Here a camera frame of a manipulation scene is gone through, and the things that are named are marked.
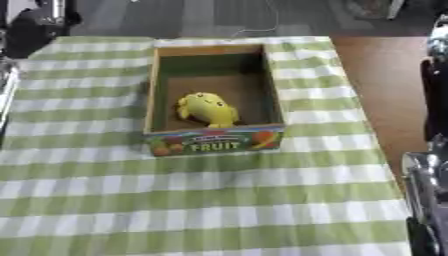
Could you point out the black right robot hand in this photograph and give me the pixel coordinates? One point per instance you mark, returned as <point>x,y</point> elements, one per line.
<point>436,100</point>

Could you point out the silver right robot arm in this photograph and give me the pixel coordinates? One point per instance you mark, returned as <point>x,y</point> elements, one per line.
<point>426,186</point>

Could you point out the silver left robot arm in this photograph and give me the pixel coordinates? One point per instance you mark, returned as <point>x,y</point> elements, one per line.
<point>6,90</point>

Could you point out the cardboard box with green inside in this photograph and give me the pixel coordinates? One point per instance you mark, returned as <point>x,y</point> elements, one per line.
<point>213,142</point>

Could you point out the yellow soft toy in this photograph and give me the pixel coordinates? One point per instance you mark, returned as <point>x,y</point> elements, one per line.
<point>207,108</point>

